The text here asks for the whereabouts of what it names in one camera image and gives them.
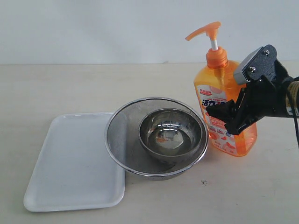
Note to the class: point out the small stainless steel bowl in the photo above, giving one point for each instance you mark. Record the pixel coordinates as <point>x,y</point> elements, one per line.
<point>170,134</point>

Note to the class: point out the white rectangular plastic tray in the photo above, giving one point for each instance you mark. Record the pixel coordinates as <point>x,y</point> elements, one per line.
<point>74,170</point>

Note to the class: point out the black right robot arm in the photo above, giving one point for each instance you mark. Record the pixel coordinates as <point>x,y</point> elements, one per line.
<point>292,98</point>

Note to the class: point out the orange dish soap pump bottle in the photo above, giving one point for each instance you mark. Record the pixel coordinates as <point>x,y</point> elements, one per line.
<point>215,85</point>

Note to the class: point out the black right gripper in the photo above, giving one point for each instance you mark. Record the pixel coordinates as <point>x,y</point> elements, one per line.
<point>256,100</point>

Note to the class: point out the steel mesh strainer basket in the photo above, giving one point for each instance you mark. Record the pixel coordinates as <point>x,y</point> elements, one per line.
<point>124,147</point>

